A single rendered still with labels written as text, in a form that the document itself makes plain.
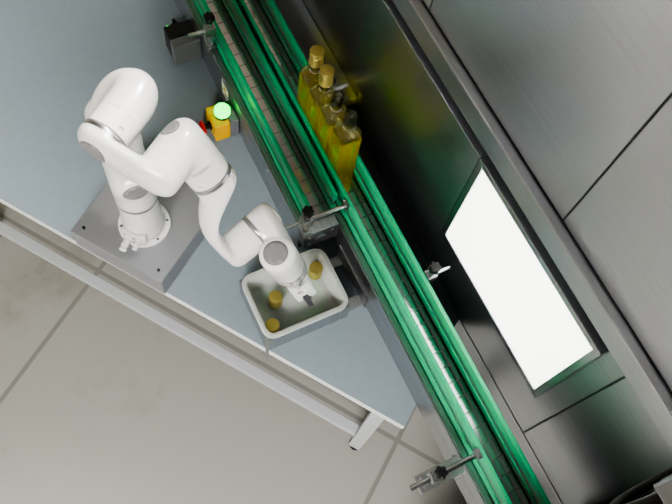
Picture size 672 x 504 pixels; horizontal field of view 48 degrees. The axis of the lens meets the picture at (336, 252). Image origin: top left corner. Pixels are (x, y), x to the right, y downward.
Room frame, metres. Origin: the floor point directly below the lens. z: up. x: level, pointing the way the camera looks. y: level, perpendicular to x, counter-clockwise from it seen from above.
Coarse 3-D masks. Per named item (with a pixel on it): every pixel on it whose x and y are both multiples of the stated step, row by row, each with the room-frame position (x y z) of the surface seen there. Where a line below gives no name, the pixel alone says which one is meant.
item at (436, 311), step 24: (264, 0) 1.42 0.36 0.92; (288, 48) 1.29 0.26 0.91; (360, 168) 0.95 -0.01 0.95; (384, 216) 0.85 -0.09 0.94; (408, 264) 0.75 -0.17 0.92; (432, 288) 0.69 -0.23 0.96; (432, 312) 0.65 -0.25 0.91; (456, 336) 0.59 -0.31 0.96; (456, 360) 0.55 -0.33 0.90; (480, 384) 0.49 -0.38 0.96; (480, 408) 0.46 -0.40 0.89; (504, 432) 0.41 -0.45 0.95; (528, 480) 0.32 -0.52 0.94
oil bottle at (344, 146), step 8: (336, 128) 0.96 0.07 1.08; (336, 136) 0.95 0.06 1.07; (344, 136) 0.95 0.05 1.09; (352, 136) 0.95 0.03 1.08; (360, 136) 0.96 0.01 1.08; (336, 144) 0.95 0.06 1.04; (344, 144) 0.94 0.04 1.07; (352, 144) 0.95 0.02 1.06; (328, 152) 0.97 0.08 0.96; (336, 152) 0.94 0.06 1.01; (344, 152) 0.94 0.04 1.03; (352, 152) 0.95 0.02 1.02; (336, 160) 0.94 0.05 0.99; (344, 160) 0.94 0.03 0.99; (352, 160) 0.96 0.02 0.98; (336, 168) 0.94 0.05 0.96; (344, 168) 0.95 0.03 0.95; (352, 168) 0.96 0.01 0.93; (344, 176) 0.95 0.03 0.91
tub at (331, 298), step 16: (304, 256) 0.74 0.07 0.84; (320, 256) 0.75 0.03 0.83; (256, 272) 0.67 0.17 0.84; (256, 288) 0.65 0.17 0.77; (272, 288) 0.66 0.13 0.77; (320, 288) 0.69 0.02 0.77; (336, 288) 0.68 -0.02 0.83; (256, 304) 0.61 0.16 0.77; (288, 304) 0.63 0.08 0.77; (304, 304) 0.64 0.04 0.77; (320, 304) 0.65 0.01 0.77; (336, 304) 0.66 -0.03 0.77; (288, 320) 0.59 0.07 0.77; (304, 320) 0.60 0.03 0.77; (272, 336) 0.52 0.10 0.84
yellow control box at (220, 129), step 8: (216, 104) 1.11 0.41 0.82; (208, 112) 1.08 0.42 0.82; (232, 112) 1.10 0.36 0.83; (208, 120) 1.08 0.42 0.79; (216, 120) 1.06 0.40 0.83; (232, 120) 1.08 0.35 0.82; (216, 128) 1.04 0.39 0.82; (224, 128) 1.06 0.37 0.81; (232, 128) 1.07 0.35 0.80; (216, 136) 1.04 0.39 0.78; (224, 136) 1.06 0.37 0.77
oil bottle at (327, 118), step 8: (328, 104) 1.02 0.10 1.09; (320, 112) 1.01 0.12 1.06; (328, 112) 1.00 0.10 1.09; (336, 112) 1.00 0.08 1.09; (344, 112) 1.01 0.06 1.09; (320, 120) 1.01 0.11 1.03; (328, 120) 0.98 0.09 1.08; (336, 120) 0.99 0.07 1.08; (320, 128) 1.00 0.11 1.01; (328, 128) 0.98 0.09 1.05; (320, 136) 1.00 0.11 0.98; (328, 136) 0.98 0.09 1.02; (328, 144) 0.98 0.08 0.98
